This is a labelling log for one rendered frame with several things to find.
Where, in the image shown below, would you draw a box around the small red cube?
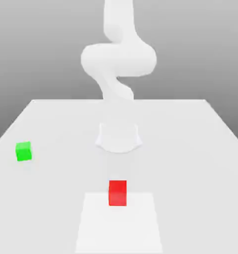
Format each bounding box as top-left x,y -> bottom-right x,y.
108,180 -> 128,207

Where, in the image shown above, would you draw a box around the small green cube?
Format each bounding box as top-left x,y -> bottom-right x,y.
15,141 -> 32,162

